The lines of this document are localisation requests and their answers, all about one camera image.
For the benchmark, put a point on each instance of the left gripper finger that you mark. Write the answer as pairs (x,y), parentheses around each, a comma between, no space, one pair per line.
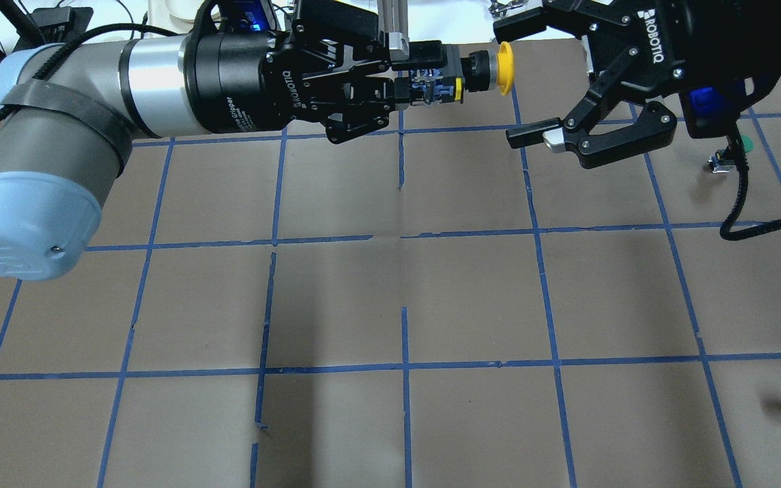
(408,92)
(430,55)

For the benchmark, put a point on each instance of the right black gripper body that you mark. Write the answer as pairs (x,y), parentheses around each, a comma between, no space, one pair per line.
(699,47)

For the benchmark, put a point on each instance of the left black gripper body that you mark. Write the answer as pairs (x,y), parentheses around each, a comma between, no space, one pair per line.
(231,81)

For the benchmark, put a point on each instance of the yellow push button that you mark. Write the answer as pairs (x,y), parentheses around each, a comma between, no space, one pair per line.
(482,71)

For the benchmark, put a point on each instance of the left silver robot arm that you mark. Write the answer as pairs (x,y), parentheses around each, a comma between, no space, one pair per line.
(70,113)

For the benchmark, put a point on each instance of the green push button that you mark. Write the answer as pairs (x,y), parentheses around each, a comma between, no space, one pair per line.
(727,160)

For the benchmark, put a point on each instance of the aluminium frame post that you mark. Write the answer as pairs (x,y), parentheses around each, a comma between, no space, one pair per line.
(393,24)

